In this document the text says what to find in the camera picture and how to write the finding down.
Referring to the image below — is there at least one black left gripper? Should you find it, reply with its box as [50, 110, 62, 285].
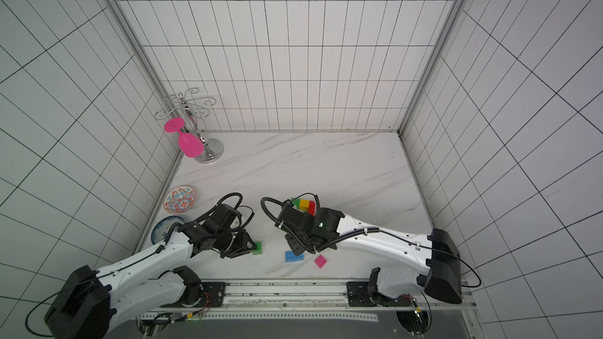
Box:
[212, 228, 256, 260]

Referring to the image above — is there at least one red lego brick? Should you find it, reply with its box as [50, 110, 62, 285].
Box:
[308, 201, 317, 216]

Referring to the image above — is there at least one magenta lego brick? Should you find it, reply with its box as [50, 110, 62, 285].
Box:
[314, 255, 328, 269]

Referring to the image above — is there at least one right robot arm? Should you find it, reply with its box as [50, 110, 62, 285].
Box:
[261, 197, 463, 304]

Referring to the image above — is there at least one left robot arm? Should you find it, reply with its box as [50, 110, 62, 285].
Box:
[44, 204, 257, 338]

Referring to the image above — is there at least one blue lego brick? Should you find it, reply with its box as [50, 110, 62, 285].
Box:
[284, 250, 304, 263]

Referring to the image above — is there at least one blue patterned ceramic plate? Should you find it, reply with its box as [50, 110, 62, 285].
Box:
[151, 215, 185, 245]

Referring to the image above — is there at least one metal glass rack stand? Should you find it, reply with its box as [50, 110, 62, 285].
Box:
[154, 87, 224, 164]

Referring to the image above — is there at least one pink plastic wine glass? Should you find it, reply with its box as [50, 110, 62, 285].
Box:
[164, 117, 204, 158]

